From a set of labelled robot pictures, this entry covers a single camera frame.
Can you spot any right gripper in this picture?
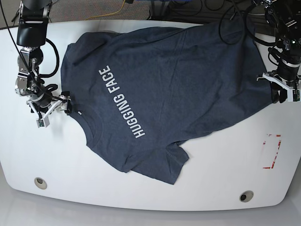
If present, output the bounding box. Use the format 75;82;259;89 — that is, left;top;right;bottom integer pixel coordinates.
26;91;72;119

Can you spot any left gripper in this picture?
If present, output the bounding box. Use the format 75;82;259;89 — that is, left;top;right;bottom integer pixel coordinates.
256;61;301;104

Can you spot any dark blue t-shirt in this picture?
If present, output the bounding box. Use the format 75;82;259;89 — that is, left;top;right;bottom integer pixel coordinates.
61;24;271;185

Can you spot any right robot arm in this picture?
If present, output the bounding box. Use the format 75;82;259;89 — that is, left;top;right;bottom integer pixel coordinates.
15;0;72;122

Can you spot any red tape rectangle marking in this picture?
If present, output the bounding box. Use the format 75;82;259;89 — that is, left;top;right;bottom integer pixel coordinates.
260;134;282;170

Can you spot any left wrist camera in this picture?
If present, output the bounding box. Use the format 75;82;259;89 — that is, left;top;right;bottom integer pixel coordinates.
287;89;301;102

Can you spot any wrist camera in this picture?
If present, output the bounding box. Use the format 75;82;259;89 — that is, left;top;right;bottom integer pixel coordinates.
287;89;301;102
36;117;50;128

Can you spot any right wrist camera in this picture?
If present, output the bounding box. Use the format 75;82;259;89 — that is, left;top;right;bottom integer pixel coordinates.
36;117;50;128

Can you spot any left table cable grommet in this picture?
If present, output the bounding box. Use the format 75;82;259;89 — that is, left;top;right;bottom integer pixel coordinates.
34;178;47;190

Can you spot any table cable grommet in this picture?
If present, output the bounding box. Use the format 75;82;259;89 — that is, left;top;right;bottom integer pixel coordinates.
34;178;47;190
239;191;254;202

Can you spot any yellow cable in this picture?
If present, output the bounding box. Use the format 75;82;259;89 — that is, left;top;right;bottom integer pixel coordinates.
88;0;125;21

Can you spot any right table cable grommet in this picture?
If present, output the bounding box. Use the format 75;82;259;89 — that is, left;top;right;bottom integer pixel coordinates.
239;191;254;202

